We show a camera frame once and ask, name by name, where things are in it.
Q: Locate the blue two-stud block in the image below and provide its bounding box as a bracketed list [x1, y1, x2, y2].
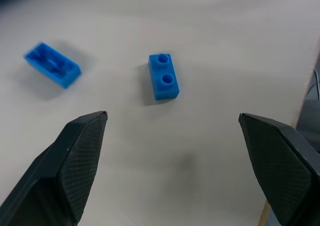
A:
[147, 52, 181, 101]

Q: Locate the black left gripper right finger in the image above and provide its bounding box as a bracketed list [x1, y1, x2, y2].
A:
[238, 112, 320, 226]

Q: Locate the thin black cable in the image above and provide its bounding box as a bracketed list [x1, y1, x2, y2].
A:
[306, 69, 320, 97]

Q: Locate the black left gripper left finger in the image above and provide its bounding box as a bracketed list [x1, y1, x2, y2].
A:
[0, 110, 109, 226]

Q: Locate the blue hollow block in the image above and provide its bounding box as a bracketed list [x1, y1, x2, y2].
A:
[23, 42, 82, 90]

